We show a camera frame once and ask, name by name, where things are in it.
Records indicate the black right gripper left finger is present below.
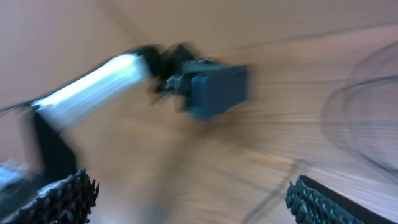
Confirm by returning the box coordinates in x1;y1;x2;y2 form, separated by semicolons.
1;169;100;224

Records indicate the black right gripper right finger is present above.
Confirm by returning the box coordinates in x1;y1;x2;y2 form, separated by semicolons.
285;175;395;224

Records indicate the blue Galaxy smartphone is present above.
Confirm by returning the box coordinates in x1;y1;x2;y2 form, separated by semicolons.
190;65;249;120

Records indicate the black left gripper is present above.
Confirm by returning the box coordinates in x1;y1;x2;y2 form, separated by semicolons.
152;43;218;106

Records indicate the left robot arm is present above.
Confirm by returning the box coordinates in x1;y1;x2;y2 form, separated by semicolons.
1;43;220;187

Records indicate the black USB charging cable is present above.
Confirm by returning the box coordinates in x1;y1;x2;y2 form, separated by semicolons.
242;40;398;224

